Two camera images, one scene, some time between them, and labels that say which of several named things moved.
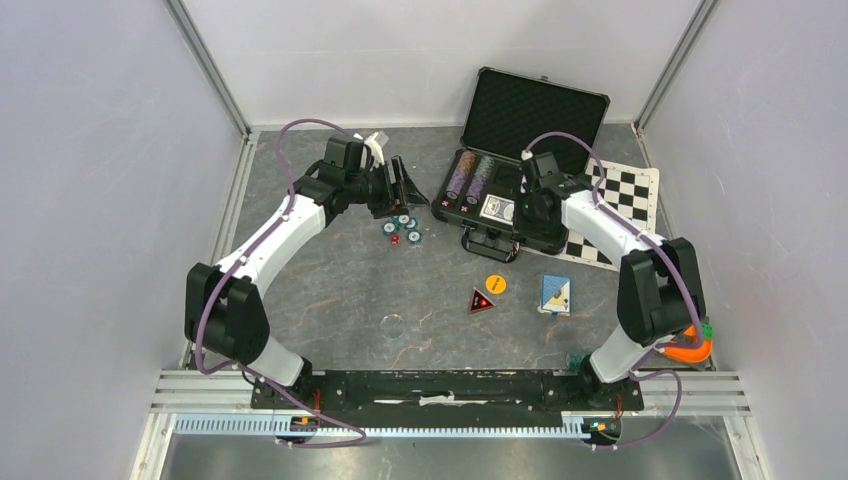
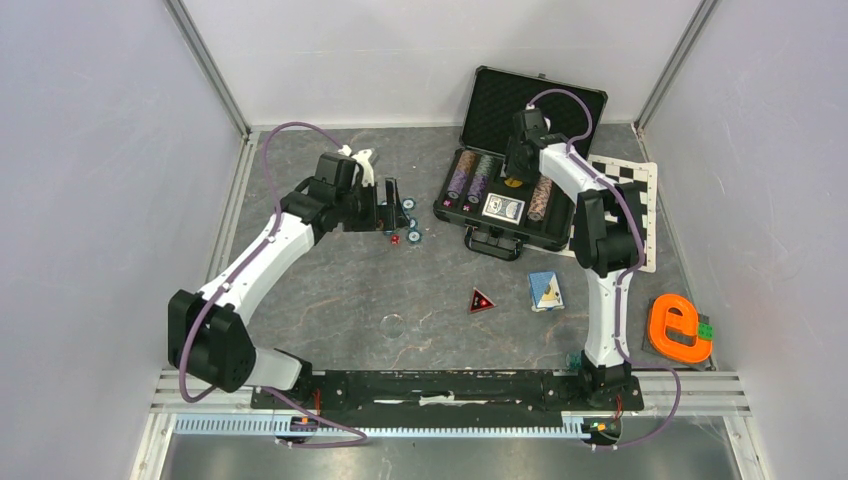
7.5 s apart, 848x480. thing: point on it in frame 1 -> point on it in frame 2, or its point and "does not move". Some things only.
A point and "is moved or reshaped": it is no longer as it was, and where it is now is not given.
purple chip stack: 455,184 does not move
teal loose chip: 414,236 does not move
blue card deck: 556,294 is moved or reshaped
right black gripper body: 529,220 -> 513,165
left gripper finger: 408,189 -> 401,219
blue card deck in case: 498,209 does not move
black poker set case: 515,116 does not move
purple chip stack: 476,188 does not move
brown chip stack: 467,161 does not move
